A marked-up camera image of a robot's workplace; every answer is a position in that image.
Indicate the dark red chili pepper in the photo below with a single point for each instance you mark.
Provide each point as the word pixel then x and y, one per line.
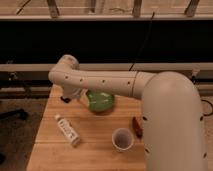
pixel 136 127

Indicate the black smartphone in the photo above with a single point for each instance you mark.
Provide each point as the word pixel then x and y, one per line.
pixel 65 100

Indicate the green ceramic bowl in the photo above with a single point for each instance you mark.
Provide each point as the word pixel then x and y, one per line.
pixel 99 101

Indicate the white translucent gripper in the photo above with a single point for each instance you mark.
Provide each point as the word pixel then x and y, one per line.
pixel 83 96

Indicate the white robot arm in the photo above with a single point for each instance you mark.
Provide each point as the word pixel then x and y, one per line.
pixel 172 114

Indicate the black office chair base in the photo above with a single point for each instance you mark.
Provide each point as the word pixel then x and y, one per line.
pixel 20 113

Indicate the white plastic bottle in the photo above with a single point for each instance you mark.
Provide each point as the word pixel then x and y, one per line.
pixel 68 131

